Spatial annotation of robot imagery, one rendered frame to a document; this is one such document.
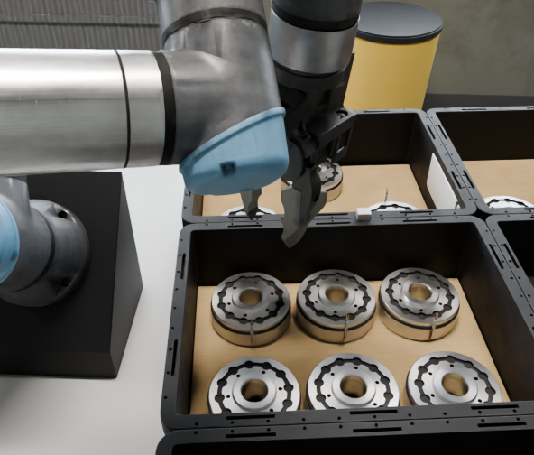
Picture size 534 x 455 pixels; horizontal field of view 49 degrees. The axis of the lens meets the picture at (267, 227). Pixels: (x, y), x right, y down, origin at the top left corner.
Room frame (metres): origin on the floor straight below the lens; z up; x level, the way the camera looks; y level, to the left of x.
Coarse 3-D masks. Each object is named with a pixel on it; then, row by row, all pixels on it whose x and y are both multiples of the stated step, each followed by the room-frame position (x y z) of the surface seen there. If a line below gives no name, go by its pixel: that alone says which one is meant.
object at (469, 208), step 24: (432, 144) 0.80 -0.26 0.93; (456, 192) 0.67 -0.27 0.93; (192, 216) 0.61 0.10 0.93; (216, 216) 0.61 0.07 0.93; (240, 216) 0.61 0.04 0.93; (264, 216) 0.61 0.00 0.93; (336, 216) 0.61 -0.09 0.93; (384, 216) 0.61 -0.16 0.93; (408, 216) 0.61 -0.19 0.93; (432, 216) 0.61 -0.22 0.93
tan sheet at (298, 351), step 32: (288, 288) 0.57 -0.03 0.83; (224, 352) 0.46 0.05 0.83; (256, 352) 0.46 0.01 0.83; (288, 352) 0.46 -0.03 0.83; (320, 352) 0.46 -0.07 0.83; (352, 352) 0.46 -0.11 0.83; (384, 352) 0.46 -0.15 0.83; (416, 352) 0.46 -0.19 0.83; (480, 352) 0.46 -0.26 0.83; (192, 384) 0.42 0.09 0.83
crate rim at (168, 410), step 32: (192, 224) 0.59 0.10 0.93; (224, 224) 0.59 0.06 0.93; (256, 224) 0.59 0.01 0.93; (320, 224) 0.60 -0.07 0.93; (352, 224) 0.59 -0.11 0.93; (384, 224) 0.59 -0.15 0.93; (416, 224) 0.59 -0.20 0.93; (448, 224) 0.60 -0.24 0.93; (480, 224) 0.59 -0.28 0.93; (512, 288) 0.47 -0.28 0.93; (192, 416) 0.31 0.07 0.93; (224, 416) 0.31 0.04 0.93; (256, 416) 0.31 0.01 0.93; (288, 416) 0.31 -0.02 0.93; (320, 416) 0.31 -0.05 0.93; (352, 416) 0.31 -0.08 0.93; (384, 416) 0.31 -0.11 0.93; (416, 416) 0.31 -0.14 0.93; (448, 416) 0.31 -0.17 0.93; (480, 416) 0.31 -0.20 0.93
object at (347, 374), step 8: (336, 376) 0.40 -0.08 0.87; (344, 376) 0.40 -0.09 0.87; (352, 376) 0.40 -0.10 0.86; (360, 376) 0.40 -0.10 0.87; (368, 376) 0.40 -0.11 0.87; (336, 384) 0.39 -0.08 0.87; (368, 384) 0.39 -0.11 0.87; (336, 392) 0.38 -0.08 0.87; (368, 392) 0.38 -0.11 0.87; (336, 400) 0.37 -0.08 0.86; (344, 400) 0.37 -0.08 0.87; (352, 400) 0.37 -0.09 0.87; (360, 400) 0.37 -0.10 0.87; (368, 400) 0.37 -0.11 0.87
